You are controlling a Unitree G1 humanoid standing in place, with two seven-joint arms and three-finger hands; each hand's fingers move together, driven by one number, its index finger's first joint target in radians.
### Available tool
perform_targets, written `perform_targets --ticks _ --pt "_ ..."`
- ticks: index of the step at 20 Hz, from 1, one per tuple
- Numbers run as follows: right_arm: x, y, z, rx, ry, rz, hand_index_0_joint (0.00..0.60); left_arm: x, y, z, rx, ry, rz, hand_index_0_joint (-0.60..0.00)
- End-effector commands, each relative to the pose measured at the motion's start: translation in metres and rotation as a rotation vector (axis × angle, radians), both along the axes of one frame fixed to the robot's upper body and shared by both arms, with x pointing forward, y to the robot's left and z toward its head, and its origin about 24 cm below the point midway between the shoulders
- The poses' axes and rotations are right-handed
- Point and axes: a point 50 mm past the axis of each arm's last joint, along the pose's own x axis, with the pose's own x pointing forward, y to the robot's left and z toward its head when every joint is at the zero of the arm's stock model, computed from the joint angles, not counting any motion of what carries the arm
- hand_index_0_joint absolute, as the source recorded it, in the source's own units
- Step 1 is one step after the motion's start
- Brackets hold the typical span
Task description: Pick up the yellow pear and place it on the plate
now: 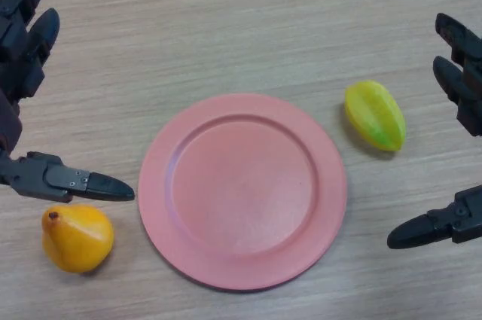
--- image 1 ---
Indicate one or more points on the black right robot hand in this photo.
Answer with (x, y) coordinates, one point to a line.
(461, 94)

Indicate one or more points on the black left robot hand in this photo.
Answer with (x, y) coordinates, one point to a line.
(22, 67)

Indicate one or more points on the yellow orange pear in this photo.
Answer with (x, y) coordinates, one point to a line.
(77, 239)

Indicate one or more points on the pink round plate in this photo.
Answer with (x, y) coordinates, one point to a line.
(243, 192)

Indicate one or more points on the yellow green starfruit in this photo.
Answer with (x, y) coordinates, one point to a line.
(376, 116)

